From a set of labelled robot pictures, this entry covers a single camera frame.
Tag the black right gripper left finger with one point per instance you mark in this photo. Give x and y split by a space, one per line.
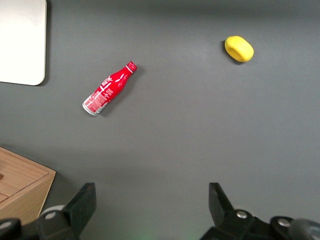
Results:
75 215

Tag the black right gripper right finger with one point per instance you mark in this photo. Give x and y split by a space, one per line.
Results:
225 217

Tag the red coke bottle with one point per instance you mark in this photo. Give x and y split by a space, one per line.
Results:
107 90

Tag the beige rectangular tray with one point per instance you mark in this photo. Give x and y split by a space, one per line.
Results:
21 40

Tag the wooden drawer cabinet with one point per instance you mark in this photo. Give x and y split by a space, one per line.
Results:
22 182

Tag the yellow lemon-shaped object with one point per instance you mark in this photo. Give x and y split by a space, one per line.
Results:
239 48

